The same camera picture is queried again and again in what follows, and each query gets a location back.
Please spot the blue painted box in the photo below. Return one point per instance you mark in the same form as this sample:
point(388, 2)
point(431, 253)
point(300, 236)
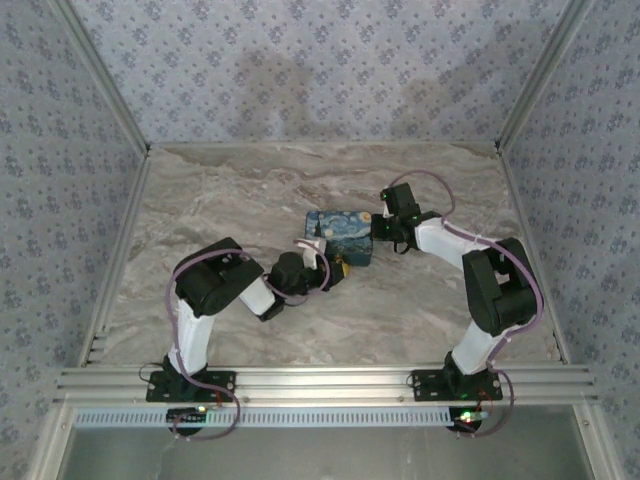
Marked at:
point(342, 235)

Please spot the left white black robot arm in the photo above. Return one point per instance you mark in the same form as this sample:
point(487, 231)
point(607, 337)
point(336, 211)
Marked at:
point(192, 335)

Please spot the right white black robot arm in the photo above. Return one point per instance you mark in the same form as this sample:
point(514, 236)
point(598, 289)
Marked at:
point(500, 285)

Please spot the left controller board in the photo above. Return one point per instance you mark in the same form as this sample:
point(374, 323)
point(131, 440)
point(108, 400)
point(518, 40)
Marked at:
point(187, 415)

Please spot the controller board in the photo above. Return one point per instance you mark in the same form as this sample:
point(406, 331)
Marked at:
point(187, 415)
point(467, 417)

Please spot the right controller board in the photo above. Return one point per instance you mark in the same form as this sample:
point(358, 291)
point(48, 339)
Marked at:
point(467, 417)

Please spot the aluminium mounting rail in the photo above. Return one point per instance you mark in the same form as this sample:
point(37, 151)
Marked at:
point(320, 382)

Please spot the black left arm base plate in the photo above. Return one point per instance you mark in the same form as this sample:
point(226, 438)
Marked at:
point(220, 382)

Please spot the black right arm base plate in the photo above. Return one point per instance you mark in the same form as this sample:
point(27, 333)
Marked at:
point(427, 385)

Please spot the aluminium frame post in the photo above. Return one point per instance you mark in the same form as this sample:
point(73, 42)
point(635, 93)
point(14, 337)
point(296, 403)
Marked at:
point(545, 75)
point(100, 75)

